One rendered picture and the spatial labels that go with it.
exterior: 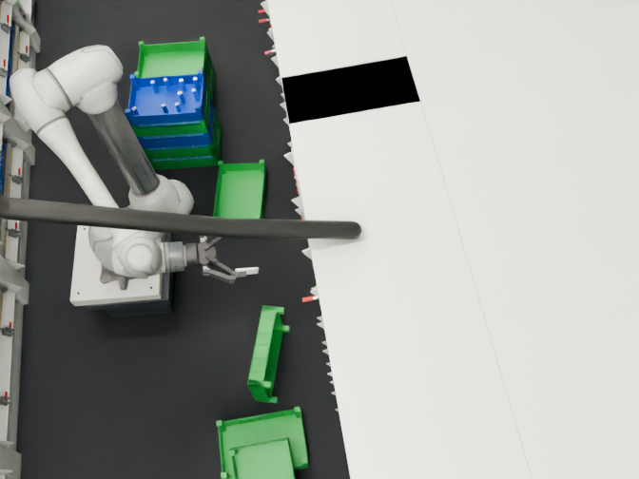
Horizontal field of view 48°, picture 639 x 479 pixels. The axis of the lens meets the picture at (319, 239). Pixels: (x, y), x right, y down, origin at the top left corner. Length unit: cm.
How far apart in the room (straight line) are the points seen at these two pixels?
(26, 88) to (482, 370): 167
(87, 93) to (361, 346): 153
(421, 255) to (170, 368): 197
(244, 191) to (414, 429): 233
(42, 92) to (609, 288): 170
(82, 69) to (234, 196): 110
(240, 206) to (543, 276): 223
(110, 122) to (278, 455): 124
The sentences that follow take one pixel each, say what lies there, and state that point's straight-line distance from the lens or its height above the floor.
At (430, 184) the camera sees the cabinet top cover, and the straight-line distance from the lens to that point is 101.
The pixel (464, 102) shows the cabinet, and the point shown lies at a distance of 110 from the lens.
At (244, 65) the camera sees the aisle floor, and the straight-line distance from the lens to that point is 356.
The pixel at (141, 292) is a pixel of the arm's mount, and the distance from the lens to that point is 271.
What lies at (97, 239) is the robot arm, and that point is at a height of 50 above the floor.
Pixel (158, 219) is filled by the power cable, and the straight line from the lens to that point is 87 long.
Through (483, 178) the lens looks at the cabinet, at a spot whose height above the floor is 173.
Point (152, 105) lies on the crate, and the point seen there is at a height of 32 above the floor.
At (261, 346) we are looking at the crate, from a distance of 256.
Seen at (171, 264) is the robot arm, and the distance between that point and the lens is 216.
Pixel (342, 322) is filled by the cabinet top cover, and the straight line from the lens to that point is 91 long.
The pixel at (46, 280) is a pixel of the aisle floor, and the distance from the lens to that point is 316.
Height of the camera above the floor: 257
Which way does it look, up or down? 61 degrees down
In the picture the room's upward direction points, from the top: 9 degrees counter-clockwise
